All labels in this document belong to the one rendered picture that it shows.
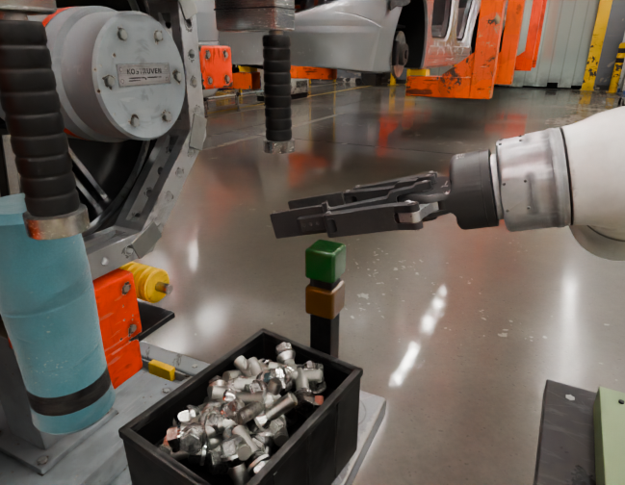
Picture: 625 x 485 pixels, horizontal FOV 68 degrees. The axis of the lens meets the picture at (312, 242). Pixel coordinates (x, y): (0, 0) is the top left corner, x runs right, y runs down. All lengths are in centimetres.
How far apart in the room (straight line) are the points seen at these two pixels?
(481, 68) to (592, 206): 365
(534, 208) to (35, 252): 45
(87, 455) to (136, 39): 70
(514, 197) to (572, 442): 55
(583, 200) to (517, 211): 5
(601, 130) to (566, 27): 1298
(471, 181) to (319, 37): 271
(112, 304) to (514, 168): 56
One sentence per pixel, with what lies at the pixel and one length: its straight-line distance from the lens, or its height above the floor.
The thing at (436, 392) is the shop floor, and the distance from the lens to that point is 140.
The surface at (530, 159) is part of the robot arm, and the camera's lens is 44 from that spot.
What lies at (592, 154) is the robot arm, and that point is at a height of 80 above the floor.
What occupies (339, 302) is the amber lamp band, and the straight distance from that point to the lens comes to 58.
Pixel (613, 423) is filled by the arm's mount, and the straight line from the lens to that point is 89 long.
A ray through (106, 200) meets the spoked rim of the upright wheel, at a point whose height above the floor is 65.
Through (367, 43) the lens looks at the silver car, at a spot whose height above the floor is 92.
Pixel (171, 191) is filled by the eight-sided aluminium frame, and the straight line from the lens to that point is 80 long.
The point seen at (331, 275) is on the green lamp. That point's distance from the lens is 55.
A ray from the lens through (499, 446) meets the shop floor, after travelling 129.
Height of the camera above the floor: 88
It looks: 23 degrees down
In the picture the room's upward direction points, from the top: straight up
